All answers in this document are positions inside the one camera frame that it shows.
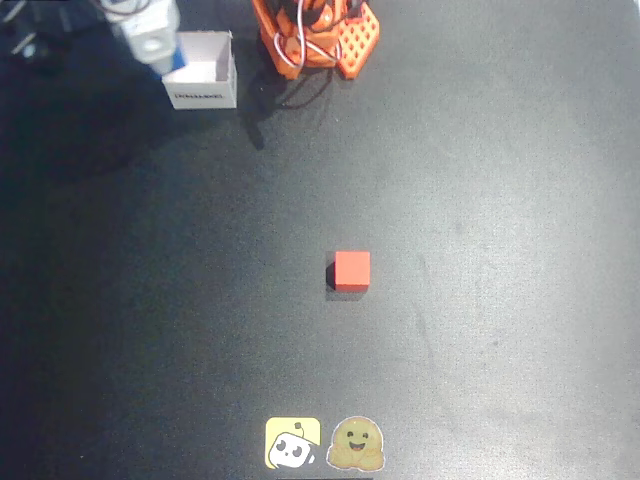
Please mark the white and orange robot arm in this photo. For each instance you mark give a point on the white and orange robot arm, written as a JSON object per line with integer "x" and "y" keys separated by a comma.
{"x": 312, "y": 35}

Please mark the white cardboard box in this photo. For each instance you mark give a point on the white cardboard box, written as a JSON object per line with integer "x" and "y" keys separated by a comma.
{"x": 205, "y": 80}

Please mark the red cube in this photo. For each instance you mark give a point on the red cube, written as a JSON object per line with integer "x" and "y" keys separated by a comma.
{"x": 351, "y": 270}

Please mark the yellow robot sticker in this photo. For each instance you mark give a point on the yellow robot sticker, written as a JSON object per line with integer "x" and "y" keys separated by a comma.
{"x": 291, "y": 442}

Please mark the hugging face emoji sticker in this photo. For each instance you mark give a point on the hugging face emoji sticker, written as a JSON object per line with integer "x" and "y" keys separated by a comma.
{"x": 356, "y": 444}

